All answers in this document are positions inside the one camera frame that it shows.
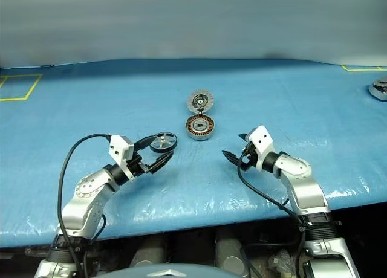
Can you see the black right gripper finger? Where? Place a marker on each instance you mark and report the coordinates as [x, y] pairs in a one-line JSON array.
[[243, 137], [233, 159]]

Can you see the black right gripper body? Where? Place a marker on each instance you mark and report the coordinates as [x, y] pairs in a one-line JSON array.
[[249, 157]]

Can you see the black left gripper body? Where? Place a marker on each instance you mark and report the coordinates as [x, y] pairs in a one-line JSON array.
[[137, 165]]

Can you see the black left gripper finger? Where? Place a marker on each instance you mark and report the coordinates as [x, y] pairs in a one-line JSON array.
[[145, 143], [160, 162]]

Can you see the motor stator base copper windings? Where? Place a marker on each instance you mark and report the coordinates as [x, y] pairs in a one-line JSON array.
[[199, 127]]

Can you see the silver motor lid circuit board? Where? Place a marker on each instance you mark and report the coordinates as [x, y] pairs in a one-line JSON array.
[[200, 101]]

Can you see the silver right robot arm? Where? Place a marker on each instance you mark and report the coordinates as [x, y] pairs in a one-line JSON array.
[[302, 184]]

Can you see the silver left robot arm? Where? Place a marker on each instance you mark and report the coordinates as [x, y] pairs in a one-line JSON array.
[[87, 187]]

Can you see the metal part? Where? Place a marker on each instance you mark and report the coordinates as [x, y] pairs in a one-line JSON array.
[[379, 89]]

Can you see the blue plastic table cover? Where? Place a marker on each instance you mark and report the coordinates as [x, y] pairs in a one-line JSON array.
[[121, 102]]

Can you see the grey rounded shape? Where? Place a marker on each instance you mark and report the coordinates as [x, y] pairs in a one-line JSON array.
[[231, 257], [148, 254]]

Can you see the crumpled clear plastic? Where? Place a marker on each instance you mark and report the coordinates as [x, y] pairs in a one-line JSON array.
[[279, 260]]

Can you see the grey robot torso with emblem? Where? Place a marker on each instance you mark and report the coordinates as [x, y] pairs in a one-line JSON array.
[[169, 272]]

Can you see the large yellow tape square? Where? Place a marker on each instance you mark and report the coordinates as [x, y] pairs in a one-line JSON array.
[[33, 87]]

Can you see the small yellow tape outline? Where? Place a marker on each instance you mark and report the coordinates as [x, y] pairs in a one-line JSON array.
[[362, 69]]

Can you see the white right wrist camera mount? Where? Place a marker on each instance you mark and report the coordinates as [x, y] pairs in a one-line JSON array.
[[262, 140]]

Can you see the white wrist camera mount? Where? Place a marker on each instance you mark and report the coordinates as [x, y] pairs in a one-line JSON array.
[[118, 146], [262, 140]]

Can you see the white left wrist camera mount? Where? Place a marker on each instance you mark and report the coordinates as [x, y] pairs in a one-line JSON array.
[[118, 146]]

